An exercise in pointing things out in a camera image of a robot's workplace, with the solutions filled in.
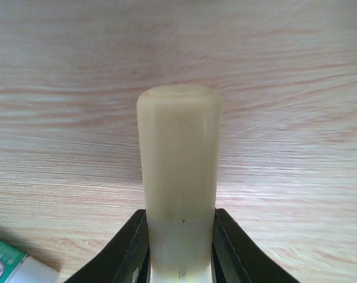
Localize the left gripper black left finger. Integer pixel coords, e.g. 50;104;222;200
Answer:
65;209;151;283

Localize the green white glue stick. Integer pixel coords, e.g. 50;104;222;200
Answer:
0;241;59;283

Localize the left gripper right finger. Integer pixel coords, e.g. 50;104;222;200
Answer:
211;209;295;283

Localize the yellow highlighter pen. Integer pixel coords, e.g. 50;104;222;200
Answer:
137;85;222;282

